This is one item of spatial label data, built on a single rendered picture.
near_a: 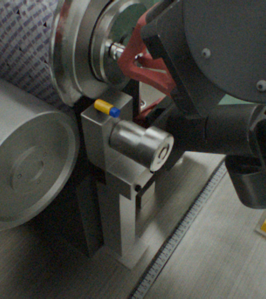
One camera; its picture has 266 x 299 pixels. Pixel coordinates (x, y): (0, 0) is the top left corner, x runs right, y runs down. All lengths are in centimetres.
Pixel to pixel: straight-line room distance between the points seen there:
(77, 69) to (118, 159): 12
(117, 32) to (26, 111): 10
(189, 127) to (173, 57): 20
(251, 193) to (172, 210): 22
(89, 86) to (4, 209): 13
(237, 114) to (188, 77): 17
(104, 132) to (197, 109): 13
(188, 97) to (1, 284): 46
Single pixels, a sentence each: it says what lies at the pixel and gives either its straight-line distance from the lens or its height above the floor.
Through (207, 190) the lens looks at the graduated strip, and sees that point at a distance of 65.
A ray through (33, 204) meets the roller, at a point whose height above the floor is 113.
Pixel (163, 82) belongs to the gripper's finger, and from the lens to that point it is 26.
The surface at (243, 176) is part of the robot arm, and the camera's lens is 40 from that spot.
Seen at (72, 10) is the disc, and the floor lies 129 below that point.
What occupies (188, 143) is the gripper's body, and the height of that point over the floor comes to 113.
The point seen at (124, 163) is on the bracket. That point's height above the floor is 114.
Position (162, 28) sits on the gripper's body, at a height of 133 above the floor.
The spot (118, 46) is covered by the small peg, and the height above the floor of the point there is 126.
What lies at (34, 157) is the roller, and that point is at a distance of 32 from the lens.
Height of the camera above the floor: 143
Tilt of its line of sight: 50 degrees down
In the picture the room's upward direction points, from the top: straight up
